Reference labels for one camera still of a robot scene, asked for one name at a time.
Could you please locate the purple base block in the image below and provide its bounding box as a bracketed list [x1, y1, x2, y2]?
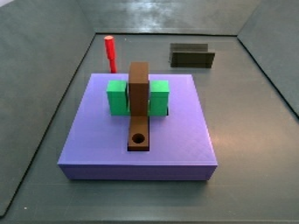
[57, 73, 217, 180]

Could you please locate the black angle fixture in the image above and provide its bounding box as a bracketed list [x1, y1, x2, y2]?
[169, 43, 215, 68]

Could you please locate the brown L-shaped block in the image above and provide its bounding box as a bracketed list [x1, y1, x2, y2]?
[126, 62, 149, 151]

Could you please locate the green right block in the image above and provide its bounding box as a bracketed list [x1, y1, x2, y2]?
[149, 80, 169, 116]

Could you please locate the red peg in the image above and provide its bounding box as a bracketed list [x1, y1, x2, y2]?
[104, 35, 117, 74]

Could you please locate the green block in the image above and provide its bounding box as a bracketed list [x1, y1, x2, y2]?
[106, 80, 128, 116]
[149, 80, 169, 116]

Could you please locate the green left block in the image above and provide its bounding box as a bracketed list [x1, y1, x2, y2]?
[106, 80, 128, 116]

